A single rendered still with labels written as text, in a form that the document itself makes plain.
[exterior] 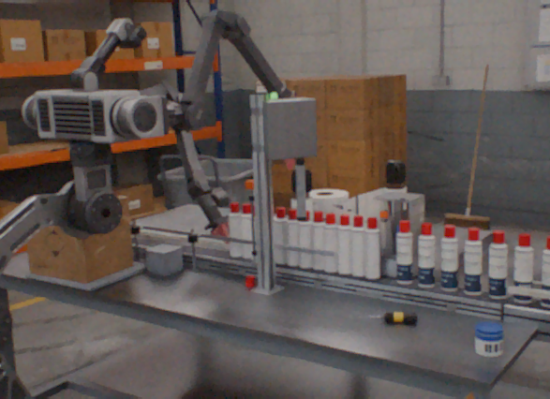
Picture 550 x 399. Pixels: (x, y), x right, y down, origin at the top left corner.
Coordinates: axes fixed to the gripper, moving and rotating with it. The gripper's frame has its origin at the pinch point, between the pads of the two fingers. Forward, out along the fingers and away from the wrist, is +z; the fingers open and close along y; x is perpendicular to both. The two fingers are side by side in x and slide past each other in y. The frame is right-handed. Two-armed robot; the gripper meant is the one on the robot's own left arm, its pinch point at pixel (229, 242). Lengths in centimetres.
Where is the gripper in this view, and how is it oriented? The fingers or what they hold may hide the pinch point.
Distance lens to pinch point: 276.5
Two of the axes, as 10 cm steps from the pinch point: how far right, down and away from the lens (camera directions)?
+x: -6.5, 5.1, 5.6
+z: 5.1, 8.4, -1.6
